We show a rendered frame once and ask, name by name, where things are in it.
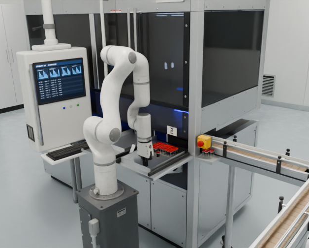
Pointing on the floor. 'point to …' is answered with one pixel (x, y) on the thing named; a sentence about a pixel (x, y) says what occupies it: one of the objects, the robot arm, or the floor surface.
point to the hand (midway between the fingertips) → (145, 163)
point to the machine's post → (194, 117)
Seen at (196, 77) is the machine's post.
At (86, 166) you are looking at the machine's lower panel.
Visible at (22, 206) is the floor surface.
